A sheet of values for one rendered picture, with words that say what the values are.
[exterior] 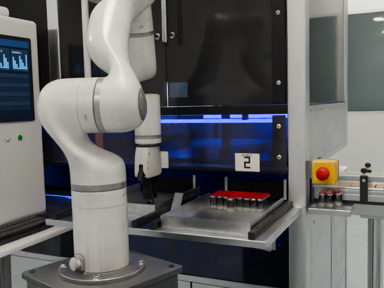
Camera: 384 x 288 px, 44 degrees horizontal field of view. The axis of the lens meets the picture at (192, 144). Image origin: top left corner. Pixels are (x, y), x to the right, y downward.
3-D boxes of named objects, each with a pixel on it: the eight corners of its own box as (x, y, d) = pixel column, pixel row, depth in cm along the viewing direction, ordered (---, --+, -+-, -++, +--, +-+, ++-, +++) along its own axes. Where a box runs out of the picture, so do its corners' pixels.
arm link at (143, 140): (144, 134, 159) (144, 143, 160) (129, 136, 151) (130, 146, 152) (166, 134, 156) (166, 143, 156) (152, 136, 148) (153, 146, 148)
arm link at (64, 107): (117, 192, 99) (112, 75, 97) (32, 192, 101) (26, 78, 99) (132, 182, 111) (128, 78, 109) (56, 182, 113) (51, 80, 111)
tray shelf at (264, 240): (129, 195, 191) (129, 191, 191) (306, 208, 161) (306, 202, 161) (44, 224, 148) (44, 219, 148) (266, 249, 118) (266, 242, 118)
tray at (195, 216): (208, 203, 164) (208, 192, 164) (283, 208, 153) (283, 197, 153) (160, 227, 134) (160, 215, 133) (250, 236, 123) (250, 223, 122)
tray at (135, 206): (140, 191, 189) (139, 182, 188) (200, 195, 178) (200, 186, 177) (86, 210, 158) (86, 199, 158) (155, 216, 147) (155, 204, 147)
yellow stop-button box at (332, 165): (316, 180, 158) (316, 158, 157) (339, 181, 155) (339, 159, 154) (311, 184, 151) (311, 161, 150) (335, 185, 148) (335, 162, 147)
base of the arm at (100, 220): (92, 292, 94) (88, 199, 92) (41, 271, 107) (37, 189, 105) (163, 266, 108) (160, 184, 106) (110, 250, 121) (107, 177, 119)
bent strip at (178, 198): (175, 210, 154) (175, 192, 154) (184, 211, 153) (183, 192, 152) (154, 220, 141) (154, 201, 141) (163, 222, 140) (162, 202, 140)
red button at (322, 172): (317, 178, 151) (317, 166, 151) (330, 179, 150) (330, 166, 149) (315, 180, 148) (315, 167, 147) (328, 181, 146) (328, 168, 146)
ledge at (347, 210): (316, 204, 166) (316, 199, 166) (355, 207, 160) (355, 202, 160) (308, 214, 153) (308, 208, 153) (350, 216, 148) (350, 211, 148)
